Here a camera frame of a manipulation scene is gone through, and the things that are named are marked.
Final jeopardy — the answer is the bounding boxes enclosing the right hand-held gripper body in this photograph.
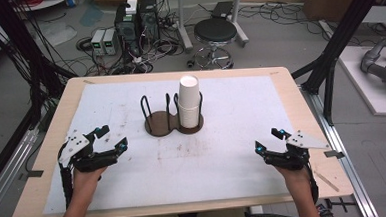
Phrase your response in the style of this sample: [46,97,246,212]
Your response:
[261,128,332,173]

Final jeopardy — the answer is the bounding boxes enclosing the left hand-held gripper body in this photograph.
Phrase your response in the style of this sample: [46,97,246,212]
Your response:
[56,127,119,175]

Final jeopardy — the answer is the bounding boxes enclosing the black wire cup holder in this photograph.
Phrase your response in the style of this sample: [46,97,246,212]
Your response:
[139,91,206,139]

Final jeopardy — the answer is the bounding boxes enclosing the stack of white paper cups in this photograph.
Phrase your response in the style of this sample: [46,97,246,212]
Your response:
[175,74,204,129]

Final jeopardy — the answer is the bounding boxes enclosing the person's right hand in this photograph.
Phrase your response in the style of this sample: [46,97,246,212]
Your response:
[273,162,312,189]

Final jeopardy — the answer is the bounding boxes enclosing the person's left hand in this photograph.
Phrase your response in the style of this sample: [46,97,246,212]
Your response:
[71,164,110,193]

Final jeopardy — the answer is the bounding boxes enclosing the black tape strip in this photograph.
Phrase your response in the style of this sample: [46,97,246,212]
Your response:
[25,168,45,178]
[323,149,346,161]

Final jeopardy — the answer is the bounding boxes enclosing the thin wooden stick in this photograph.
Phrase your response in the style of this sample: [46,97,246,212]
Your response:
[312,168,341,194]

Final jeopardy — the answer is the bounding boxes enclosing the small circuit board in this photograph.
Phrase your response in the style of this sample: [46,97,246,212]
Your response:
[313,202,337,217]

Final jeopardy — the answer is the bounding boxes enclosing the white table mat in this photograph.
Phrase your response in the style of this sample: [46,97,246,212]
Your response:
[36,71,320,215]

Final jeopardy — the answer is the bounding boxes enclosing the grey bench power supply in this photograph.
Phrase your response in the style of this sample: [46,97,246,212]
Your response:
[90,28,108,57]
[102,27,120,57]

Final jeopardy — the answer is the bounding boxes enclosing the white floor board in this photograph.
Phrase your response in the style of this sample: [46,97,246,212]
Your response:
[337,43,386,120]

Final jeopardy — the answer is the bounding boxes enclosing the black computer tower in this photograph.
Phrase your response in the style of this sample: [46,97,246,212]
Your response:
[136,0,161,43]
[112,2,143,58]

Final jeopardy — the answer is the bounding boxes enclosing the white stand leg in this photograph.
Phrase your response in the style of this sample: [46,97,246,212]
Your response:
[228,0,251,49]
[174,0,195,54]

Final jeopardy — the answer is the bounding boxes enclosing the black round stool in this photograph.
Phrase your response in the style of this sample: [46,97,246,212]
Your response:
[191,16,241,72]

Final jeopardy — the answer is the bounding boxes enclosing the small white box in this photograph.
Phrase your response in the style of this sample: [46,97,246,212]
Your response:
[124,0,140,16]

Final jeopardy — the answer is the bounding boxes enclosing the black flat floor device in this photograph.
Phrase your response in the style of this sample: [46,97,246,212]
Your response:
[209,0,235,20]

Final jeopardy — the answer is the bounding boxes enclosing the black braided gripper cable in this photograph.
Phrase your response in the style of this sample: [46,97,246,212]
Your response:
[56,143,76,211]
[304,161,321,206]

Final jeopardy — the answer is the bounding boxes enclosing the aluminium rail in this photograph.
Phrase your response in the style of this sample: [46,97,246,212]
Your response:
[299,81,381,217]
[0,127,44,217]

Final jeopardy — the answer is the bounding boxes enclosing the black frame post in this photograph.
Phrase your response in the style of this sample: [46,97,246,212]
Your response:
[287,0,386,128]
[0,0,82,133]

